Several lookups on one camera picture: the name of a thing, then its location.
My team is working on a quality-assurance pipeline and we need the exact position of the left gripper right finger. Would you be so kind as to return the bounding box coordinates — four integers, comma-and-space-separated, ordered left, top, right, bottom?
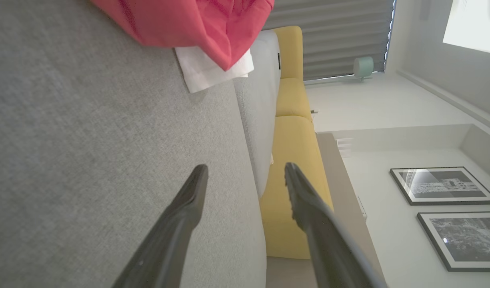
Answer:
284, 162, 389, 288

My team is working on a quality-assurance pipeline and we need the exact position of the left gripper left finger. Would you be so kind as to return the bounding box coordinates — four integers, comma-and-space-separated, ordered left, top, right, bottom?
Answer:
112, 164, 209, 288

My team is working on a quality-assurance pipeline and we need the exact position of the red shirt with white sleeves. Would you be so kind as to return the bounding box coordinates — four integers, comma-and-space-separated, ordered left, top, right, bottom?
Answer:
90, 0, 275, 94

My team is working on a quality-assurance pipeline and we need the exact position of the beige panel behind sofa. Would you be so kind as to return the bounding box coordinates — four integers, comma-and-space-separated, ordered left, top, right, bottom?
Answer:
317, 132, 387, 288

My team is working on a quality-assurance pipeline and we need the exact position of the yellow sofa backrest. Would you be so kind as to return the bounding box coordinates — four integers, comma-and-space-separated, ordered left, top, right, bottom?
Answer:
260, 26, 334, 260

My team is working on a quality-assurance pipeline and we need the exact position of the wide grey sofa seat cushion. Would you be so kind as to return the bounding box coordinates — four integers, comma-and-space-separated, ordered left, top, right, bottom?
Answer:
0, 0, 267, 288

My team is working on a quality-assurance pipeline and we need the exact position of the black framed picture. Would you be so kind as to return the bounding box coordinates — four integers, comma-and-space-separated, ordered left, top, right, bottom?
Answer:
390, 167, 490, 206
417, 212, 490, 272

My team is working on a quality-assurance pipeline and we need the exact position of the long grey sofa seat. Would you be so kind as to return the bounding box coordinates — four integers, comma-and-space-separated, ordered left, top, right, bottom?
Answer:
234, 30, 281, 198

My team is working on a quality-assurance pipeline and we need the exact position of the pale green round lamp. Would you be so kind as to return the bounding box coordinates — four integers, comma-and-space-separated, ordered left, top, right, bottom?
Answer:
353, 56, 374, 81

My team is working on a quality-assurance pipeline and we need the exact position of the grey pleated curtain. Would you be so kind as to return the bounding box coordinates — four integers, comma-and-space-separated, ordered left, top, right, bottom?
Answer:
263, 0, 395, 80

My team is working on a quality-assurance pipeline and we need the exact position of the bright rectangular light panel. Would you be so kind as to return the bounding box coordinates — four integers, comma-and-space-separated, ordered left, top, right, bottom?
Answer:
443, 0, 490, 55

